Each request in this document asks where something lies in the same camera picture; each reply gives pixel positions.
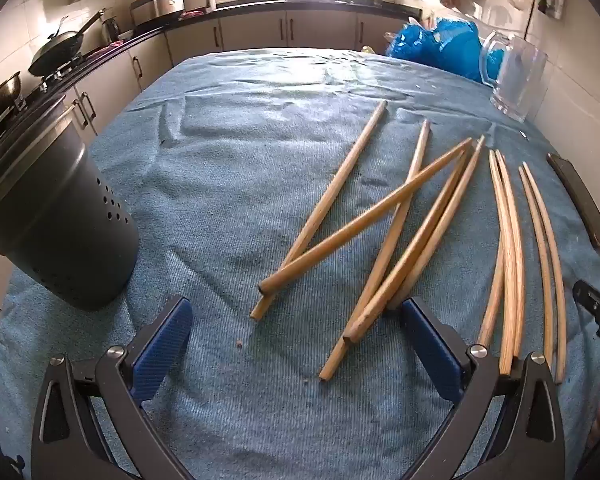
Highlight black power cable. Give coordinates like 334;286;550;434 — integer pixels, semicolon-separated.
522;0;551;45

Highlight black kitchen countertop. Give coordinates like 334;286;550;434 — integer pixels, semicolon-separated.
0;0;423;161

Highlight steel cooking pot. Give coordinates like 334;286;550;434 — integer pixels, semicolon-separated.
0;71;23;133

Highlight dark grey perforated utensil holder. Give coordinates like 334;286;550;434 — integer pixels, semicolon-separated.
0;95;141;312

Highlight blue table cloth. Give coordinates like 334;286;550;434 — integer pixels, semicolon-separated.
0;49;600;480

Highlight silver rice cooker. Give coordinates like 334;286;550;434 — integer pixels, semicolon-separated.
130;0;186;26

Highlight black gas stove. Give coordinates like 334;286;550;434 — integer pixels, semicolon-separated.
0;52;88;156

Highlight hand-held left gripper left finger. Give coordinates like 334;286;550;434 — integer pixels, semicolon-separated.
32;296;196;480

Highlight clear glass mug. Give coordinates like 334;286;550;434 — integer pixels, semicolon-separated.
480;30;550;123

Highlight blue plastic bag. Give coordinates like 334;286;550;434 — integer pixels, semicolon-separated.
384;17;501;83

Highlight bunch of wooden chopsticks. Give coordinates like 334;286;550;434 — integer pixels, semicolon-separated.
250;100;568;385

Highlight black smartphone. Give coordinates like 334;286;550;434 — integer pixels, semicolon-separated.
546;153;600;250

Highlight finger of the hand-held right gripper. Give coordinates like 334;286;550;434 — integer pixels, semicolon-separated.
572;280;600;320

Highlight grey base cabinets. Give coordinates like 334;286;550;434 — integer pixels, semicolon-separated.
0;10;411;321

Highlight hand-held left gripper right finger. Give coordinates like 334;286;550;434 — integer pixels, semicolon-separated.
401;296;566;480

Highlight black wok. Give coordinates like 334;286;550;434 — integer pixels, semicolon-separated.
27;8;107;77

